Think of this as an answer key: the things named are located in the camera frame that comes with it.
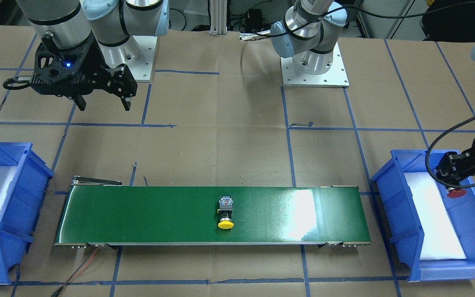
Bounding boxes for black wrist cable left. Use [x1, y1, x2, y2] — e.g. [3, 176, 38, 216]
[425, 103, 475, 191]

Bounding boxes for red black conveyor wires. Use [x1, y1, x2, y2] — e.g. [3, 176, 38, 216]
[52, 247, 102, 297]

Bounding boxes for green conveyor belt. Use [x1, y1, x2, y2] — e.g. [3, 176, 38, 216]
[54, 184, 371, 246]

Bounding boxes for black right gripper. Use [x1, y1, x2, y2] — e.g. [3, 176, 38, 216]
[68, 40, 138, 111]

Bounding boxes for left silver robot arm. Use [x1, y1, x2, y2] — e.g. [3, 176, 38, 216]
[260, 0, 475, 194]

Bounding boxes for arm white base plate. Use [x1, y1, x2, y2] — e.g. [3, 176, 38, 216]
[280, 43, 350, 88]
[99, 36, 158, 83]

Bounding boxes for yellow push button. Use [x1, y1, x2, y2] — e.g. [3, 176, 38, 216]
[217, 196, 234, 229]

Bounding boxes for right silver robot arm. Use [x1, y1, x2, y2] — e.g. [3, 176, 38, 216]
[2, 0, 169, 111]

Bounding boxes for red push button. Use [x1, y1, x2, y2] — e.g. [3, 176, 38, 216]
[447, 188, 467, 199]

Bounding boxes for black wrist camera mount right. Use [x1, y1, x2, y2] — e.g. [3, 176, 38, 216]
[31, 32, 96, 98]

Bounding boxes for aluminium frame post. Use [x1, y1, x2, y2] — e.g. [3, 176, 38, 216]
[208, 0, 229, 36]

